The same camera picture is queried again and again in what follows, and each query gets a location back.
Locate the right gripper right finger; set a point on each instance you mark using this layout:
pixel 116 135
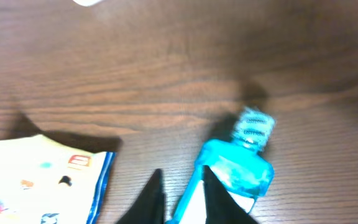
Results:
pixel 220 206

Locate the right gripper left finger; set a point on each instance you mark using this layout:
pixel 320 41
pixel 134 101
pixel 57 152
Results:
pixel 149 206

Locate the teal mouthwash bottle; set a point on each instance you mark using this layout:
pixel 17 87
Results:
pixel 237 164

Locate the yellow snack bag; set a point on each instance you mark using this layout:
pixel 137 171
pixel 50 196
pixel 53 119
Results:
pixel 45 182

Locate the white barcode scanner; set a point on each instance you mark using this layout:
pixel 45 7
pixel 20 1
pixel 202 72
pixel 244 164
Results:
pixel 87 3

